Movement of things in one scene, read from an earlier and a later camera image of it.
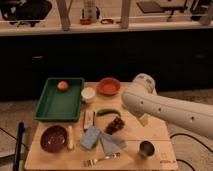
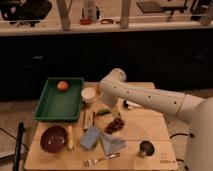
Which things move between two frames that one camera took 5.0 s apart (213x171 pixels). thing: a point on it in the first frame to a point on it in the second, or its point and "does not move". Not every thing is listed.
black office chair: (25, 11) does not move
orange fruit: (62, 85) does not move
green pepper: (107, 110) does not move
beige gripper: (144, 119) to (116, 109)
